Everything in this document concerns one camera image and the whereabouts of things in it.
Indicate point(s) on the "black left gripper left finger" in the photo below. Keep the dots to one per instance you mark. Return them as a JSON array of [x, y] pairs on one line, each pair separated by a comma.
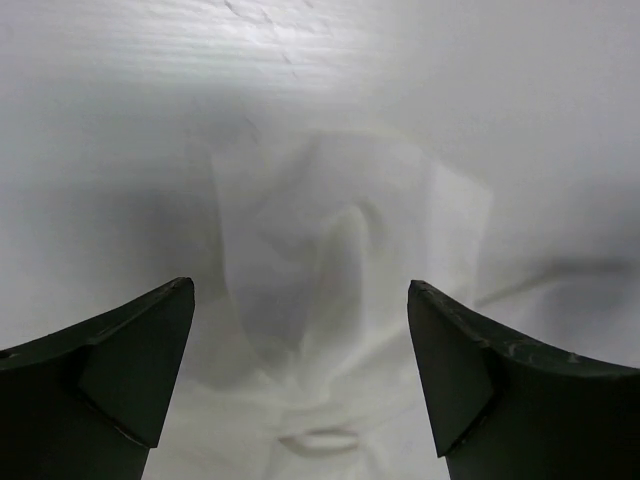
[[90, 401]]

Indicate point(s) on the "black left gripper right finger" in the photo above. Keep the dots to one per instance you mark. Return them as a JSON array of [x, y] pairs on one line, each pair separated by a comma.
[[503, 405]]

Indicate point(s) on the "white t shirt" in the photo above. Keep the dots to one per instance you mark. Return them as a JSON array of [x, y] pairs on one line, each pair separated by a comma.
[[515, 191]]

